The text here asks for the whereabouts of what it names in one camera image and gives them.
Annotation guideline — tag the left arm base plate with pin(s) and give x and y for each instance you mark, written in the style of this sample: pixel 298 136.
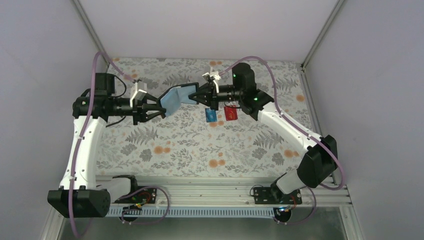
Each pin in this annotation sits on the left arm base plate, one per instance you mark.
pixel 143 195

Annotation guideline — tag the floral table mat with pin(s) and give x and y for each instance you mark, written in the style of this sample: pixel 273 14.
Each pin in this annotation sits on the floral table mat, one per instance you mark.
pixel 184 144

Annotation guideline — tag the blue credit card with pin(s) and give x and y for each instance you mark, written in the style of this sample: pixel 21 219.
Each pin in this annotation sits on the blue credit card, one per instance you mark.
pixel 210 115

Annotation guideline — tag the aluminium rail frame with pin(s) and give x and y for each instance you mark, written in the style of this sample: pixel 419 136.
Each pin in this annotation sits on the aluminium rail frame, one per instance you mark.
pixel 233 191

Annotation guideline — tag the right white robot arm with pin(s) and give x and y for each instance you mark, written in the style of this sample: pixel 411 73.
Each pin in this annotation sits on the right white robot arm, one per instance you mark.
pixel 318 153

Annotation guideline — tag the black leather card holder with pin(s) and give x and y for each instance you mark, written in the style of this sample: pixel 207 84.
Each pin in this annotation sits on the black leather card holder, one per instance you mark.
pixel 177 95

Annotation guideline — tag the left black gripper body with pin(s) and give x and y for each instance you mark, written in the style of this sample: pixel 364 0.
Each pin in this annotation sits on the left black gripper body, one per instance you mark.
pixel 136 110

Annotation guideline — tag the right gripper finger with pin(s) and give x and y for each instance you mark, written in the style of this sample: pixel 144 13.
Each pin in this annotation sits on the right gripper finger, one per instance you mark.
pixel 199 99
pixel 201 91

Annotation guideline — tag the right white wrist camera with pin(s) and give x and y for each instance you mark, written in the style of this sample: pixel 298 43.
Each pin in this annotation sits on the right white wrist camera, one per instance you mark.
pixel 213 77

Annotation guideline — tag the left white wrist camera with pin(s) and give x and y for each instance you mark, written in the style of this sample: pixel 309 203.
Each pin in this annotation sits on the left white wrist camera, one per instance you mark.
pixel 137 92

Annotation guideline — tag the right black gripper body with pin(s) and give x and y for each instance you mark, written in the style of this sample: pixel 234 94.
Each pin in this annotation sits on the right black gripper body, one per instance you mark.
pixel 213 96

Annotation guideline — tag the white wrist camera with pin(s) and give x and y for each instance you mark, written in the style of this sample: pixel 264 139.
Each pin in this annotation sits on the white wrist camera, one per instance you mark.
pixel 213 77
pixel 137 92

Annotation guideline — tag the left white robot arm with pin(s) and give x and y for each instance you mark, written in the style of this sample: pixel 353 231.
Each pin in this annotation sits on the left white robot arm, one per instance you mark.
pixel 79 195

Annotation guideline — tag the red credit card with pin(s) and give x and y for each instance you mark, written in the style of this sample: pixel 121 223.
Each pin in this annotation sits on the red credit card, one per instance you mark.
pixel 231 112

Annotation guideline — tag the white slotted cable duct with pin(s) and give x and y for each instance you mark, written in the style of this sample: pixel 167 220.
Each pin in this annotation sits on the white slotted cable duct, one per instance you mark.
pixel 201 212

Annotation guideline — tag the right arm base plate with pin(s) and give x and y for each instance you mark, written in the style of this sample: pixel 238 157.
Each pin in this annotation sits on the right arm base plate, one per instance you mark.
pixel 274 196

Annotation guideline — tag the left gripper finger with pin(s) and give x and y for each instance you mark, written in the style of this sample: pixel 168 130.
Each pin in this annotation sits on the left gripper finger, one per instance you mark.
pixel 153 105
pixel 154 117

